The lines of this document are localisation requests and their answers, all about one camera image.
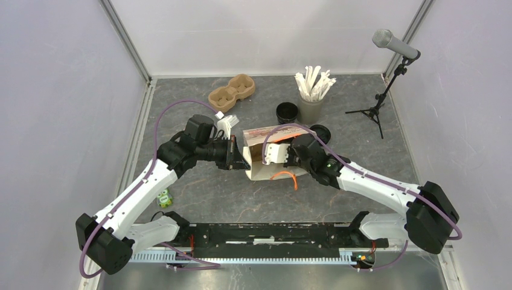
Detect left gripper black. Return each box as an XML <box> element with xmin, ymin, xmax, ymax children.
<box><xmin>196</xmin><ymin>134</ymin><xmax>251</xmax><ymax>170</ymax></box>

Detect brown paper bag orange handles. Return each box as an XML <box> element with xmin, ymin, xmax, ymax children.
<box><xmin>243</xmin><ymin>126</ymin><xmax>307</xmax><ymax>190</ymax></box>

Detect black coffee cup white lettering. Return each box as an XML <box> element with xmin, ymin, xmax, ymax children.
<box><xmin>276</xmin><ymin>102</ymin><xmax>299</xmax><ymax>124</ymax></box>

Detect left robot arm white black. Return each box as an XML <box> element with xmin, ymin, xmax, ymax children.
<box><xmin>75</xmin><ymin>115</ymin><xmax>251</xmax><ymax>275</ymax></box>

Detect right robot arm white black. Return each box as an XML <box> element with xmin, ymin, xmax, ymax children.
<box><xmin>287</xmin><ymin>134</ymin><xmax>462</xmax><ymax>254</ymax></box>

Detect grey straw holder cup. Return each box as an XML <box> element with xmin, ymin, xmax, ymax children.
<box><xmin>297</xmin><ymin>97</ymin><xmax>324</xmax><ymax>124</ymax></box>

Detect white wrapped straws bundle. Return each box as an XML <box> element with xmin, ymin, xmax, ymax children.
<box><xmin>294</xmin><ymin>65</ymin><xmax>337</xmax><ymax>103</ymax></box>

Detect small green toy box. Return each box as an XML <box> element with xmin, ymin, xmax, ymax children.
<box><xmin>156</xmin><ymin>188</ymin><xmax>173</xmax><ymax>208</ymax></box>

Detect black microphone tripod stand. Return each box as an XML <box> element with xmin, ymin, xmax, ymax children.
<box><xmin>345</xmin><ymin>56</ymin><xmax>414</xmax><ymax>139</ymax></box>

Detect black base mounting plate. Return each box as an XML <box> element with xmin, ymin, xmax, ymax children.
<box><xmin>170</xmin><ymin>222</ymin><xmax>389</xmax><ymax>259</ymax></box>

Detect grey microphone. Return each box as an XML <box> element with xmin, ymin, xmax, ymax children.
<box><xmin>372</xmin><ymin>29</ymin><xmax>421</xmax><ymax>60</ymax></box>

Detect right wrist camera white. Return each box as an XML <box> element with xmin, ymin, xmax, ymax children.
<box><xmin>263</xmin><ymin>143</ymin><xmax>290</xmax><ymax>164</ymax></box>

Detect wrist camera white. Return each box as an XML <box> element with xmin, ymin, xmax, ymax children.
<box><xmin>263</xmin><ymin>143</ymin><xmax>290</xmax><ymax>164</ymax></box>
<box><xmin>214</xmin><ymin>111</ymin><xmax>239</xmax><ymax>140</ymax></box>

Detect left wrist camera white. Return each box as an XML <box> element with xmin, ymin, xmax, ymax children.
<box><xmin>214</xmin><ymin>111</ymin><xmax>239</xmax><ymax>140</ymax></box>

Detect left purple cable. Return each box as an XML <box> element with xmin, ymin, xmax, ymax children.
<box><xmin>79</xmin><ymin>99</ymin><xmax>222</xmax><ymax>279</ymax></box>

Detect purple cable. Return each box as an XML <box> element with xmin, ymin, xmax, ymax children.
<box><xmin>261</xmin><ymin>123</ymin><xmax>463</xmax><ymax>273</ymax></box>
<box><xmin>79</xmin><ymin>99</ymin><xmax>222</xmax><ymax>279</ymax></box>

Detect white toothed cable rail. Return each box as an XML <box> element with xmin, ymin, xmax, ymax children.
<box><xmin>129</xmin><ymin>249</ymin><xmax>374</xmax><ymax>266</ymax></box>

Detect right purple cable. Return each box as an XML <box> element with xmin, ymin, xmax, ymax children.
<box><xmin>261</xmin><ymin>123</ymin><xmax>463</xmax><ymax>273</ymax></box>

